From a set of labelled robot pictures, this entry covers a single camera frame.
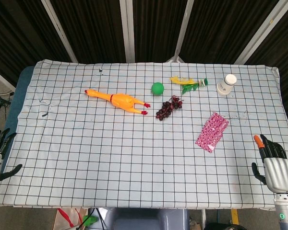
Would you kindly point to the dark purple grape bunch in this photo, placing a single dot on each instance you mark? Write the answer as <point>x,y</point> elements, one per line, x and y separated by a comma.
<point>168,108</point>

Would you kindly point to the white partition frame post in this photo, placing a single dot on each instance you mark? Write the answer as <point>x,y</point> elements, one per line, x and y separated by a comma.
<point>60,31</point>
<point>127,31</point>
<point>1,79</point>
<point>261,33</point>
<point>182,31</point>

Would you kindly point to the white plastic bottle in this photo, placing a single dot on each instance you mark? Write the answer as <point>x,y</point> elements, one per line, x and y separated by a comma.
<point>226,85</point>

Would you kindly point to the red white bag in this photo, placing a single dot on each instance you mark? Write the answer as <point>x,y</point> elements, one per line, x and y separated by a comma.
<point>67,219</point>

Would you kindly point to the green plastic object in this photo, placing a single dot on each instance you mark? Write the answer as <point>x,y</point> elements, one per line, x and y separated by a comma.
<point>90,220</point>

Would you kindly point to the yellow rubber chicken toy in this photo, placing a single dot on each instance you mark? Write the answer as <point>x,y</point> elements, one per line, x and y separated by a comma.
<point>120,101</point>

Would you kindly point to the yellow green feather shuttlecock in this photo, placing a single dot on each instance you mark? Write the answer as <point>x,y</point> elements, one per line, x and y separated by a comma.
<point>190,84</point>

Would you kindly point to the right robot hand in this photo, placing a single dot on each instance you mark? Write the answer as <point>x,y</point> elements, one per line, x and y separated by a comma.
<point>278,173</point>

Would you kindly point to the green ball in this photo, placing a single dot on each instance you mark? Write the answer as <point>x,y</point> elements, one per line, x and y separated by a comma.
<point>157,88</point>

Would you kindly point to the white checked tablecloth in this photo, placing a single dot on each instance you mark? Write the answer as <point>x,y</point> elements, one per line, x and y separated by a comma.
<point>124,148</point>

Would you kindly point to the white table leg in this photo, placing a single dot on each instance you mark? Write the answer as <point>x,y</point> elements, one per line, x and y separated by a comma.
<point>203,218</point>

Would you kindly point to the blue table pad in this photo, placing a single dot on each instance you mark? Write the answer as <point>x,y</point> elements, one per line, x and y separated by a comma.
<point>19,95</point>

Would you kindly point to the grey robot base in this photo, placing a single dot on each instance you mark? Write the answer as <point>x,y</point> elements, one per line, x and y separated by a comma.
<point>144,219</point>

